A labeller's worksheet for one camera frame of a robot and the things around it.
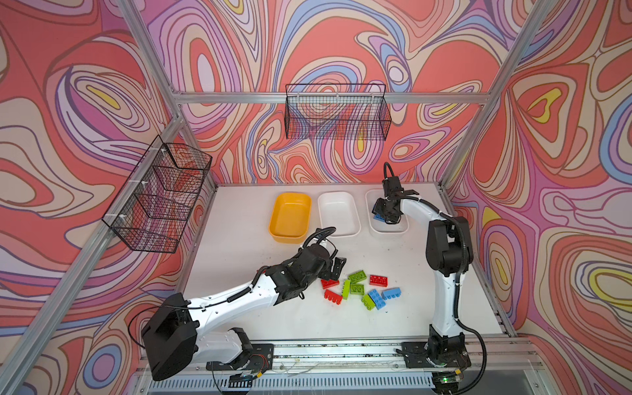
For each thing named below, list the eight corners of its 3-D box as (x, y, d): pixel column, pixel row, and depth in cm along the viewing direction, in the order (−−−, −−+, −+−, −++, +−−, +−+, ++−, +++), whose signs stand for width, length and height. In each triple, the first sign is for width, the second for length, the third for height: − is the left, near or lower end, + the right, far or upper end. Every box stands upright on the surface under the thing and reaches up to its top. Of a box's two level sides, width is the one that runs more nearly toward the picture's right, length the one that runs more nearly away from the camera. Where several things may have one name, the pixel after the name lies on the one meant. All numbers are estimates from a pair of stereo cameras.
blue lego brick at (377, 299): (377, 310, 84) (379, 308, 82) (367, 293, 88) (368, 291, 86) (386, 306, 85) (387, 304, 83) (375, 289, 89) (376, 287, 87)
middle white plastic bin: (318, 244, 103) (318, 234, 97) (318, 202, 118) (318, 191, 112) (359, 244, 103) (361, 234, 97) (353, 202, 118) (355, 191, 112)
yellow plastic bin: (269, 244, 102) (267, 236, 97) (275, 201, 117) (273, 192, 112) (310, 243, 102) (310, 236, 97) (311, 201, 117) (311, 192, 112)
